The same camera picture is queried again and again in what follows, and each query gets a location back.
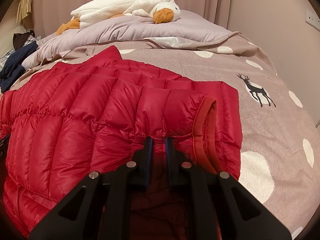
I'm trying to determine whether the white wall outlet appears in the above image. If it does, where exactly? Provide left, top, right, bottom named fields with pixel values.
left=306, top=10, right=320, bottom=28

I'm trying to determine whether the navy garment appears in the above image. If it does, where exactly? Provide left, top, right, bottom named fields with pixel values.
left=0, top=41, right=39, bottom=93

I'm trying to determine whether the beige pleated cloth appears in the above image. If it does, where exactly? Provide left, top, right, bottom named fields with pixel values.
left=16, top=0, right=32, bottom=26

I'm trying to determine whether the deer print dotted bed cover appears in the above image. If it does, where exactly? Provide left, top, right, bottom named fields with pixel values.
left=10, top=31, right=320, bottom=240

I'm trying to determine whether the red down jacket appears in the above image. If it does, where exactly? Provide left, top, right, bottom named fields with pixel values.
left=0, top=45, right=242, bottom=240

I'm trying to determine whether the white goose plush toy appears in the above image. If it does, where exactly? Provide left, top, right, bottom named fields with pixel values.
left=55, top=0, right=181, bottom=36

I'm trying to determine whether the black garment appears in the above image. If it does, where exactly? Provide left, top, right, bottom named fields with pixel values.
left=12, top=30, right=35, bottom=52

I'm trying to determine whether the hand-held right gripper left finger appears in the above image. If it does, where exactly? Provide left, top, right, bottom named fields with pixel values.
left=29, top=137, right=153, bottom=240

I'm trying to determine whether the lilac quilt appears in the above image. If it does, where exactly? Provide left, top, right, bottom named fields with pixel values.
left=22, top=9, right=239, bottom=68

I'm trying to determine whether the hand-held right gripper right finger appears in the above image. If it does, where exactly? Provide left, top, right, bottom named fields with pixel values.
left=164, top=137, right=292, bottom=240

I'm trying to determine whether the plaid cloth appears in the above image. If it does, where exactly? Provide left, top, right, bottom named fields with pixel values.
left=0, top=35, right=43, bottom=68

